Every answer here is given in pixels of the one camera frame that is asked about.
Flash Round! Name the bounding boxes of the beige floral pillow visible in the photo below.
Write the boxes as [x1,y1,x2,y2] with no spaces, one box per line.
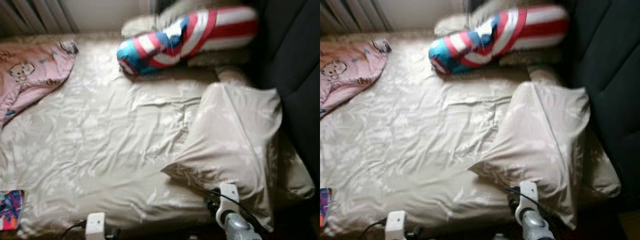
[468,81,591,231]
[187,49,253,68]
[500,49,563,67]
[161,82,283,232]

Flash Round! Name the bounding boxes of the colourful comic book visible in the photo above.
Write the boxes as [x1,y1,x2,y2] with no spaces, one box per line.
[320,187,333,228]
[0,190,26,232]

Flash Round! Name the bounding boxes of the pink cartoon bear blanket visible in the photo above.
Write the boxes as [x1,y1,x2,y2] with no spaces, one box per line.
[320,39,392,118]
[0,41,79,128]

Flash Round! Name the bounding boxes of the bed with beige floral sheet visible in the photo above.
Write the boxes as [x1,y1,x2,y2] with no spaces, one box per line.
[320,32,623,238]
[0,32,316,238]

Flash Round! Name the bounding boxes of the small beige cushion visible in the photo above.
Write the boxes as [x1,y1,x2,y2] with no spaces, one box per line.
[527,65,563,86]
[216,66,251,87]

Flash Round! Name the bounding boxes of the flat beige floral pillow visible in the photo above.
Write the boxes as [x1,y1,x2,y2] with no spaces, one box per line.
[187,49,253,68]
[500,49,563,67]

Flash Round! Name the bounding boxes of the black fabric chair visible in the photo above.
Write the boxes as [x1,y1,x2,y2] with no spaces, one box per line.
[250,0,321,186]
[562,0,640,211]

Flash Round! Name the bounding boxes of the blue red white striped bolster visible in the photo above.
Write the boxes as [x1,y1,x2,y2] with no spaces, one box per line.
[116,6,260,77]
[428,5,570,76]

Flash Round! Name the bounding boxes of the grey curtain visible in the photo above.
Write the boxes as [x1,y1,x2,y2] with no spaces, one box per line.
[320,0,388,35]
[0,0,78,36]

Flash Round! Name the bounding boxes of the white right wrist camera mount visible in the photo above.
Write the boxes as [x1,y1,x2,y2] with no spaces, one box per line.
[515,181,538,223]
[216,182,241,223]

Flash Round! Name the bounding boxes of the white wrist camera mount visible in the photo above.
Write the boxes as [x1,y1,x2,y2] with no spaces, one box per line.
[515,181,538,223]
[216,182,241,223]
[385,210,407,240]
[85,212,107,240]

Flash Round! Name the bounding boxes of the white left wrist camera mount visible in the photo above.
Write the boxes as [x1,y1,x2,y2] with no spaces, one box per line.
[385,210,407,240]
[85,212,107,240]

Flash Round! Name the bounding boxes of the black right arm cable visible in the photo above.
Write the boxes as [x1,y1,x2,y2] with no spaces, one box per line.
[200,186,262,227]
[506,186,561,228]

